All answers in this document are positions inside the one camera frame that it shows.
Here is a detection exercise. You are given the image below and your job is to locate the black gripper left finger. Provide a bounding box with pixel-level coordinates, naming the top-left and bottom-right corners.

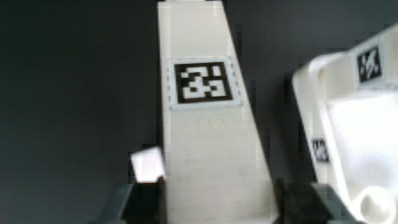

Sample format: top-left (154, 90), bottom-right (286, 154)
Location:
top-left (87, 178), bottom-right (167, 224)

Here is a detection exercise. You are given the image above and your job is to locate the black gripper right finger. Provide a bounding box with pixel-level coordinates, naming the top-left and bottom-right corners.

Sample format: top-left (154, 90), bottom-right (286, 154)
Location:
top-left (273, 179), bottom-right (362, 224)

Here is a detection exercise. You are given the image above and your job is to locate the white desk leg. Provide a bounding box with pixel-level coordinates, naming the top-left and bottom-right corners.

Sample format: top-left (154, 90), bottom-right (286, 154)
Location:
top-left (158, 0), bottom-right (279, 224)

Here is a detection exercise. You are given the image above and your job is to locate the white desk tabletop tray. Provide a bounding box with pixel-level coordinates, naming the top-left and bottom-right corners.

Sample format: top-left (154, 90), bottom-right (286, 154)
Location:
top-left (291, 24), bottom-right (398, 224)

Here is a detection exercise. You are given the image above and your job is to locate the white left fence piece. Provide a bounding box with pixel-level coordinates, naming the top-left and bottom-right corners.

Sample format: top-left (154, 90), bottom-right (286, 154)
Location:
top-left (129, 146), bottom-right (165, 183)

